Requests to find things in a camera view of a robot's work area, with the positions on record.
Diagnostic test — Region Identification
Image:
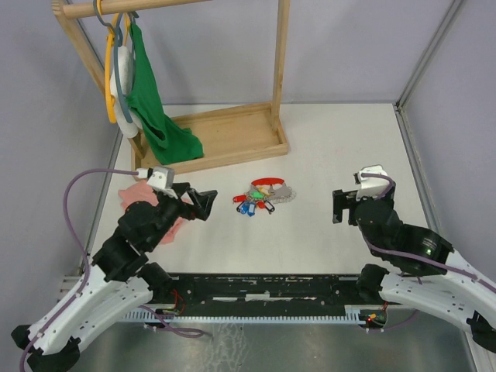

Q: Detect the keyring bunch with coloured tags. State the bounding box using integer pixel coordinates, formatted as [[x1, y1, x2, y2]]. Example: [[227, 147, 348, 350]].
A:
[[232, 177, 296, 217]]

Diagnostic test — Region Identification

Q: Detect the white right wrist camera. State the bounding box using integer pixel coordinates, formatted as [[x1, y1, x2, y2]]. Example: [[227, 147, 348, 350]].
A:
[[353, 165, 393, 201]]

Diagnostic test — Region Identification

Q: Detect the wooden clothes rack frame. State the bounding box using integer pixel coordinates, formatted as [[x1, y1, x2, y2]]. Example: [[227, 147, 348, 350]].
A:
[[51, 0, 291, 160]]

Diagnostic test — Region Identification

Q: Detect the aluminium rail frame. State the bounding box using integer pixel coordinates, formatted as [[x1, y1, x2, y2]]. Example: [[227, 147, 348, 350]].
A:
[[36, 0, 485, 372]]

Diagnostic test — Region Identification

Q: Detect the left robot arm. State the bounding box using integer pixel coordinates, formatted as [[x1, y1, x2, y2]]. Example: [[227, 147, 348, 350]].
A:
[[11, 182, 218, 371]]

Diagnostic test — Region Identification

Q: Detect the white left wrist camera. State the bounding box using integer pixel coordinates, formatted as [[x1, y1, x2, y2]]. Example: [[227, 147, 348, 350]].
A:
[[146, 166, 175, 195]]

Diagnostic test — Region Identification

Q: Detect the green tag key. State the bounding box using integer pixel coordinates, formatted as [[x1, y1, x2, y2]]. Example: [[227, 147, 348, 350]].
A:
[[247, 190, 264, 200]]

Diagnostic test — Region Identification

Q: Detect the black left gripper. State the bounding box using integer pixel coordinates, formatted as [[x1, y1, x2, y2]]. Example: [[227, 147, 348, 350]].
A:
[[146, 182, 218, 249]]

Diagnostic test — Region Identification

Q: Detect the yellow hanger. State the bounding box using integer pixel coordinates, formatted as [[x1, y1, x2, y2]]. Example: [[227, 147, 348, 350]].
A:
[[96, 0, 133, 125]]

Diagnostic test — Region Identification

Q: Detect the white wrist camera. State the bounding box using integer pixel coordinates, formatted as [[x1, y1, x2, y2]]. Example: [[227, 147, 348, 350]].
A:
[[353, 165, 393, 201], [146, 166, 175, 195]]

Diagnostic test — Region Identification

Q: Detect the white cable duct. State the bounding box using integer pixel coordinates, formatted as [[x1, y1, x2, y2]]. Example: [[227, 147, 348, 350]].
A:
[[119, 303, 369, 322]]

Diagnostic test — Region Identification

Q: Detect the grey hanger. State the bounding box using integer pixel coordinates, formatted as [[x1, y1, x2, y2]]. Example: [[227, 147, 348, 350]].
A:
[[92, 1, 139, 137]]

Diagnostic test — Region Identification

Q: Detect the pink cloth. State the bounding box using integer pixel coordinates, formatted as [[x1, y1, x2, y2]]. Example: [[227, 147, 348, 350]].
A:
[[118, 181, 193, 245]]

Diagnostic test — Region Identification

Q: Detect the white cloth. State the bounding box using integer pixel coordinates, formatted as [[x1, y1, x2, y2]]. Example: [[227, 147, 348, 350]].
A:
[[109, 46, 143, 139]]

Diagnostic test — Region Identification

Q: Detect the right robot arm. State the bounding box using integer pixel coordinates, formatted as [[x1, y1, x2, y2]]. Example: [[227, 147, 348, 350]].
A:
[[332, 188, 495, 352]]

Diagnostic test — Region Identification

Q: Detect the wooden rack base tray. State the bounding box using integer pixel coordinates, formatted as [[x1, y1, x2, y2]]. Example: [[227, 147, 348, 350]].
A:
[[130, 102, 290, 182]]

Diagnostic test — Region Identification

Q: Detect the green cloth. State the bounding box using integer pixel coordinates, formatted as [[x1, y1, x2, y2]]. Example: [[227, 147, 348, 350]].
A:
[[126, 24, 204, 165]]

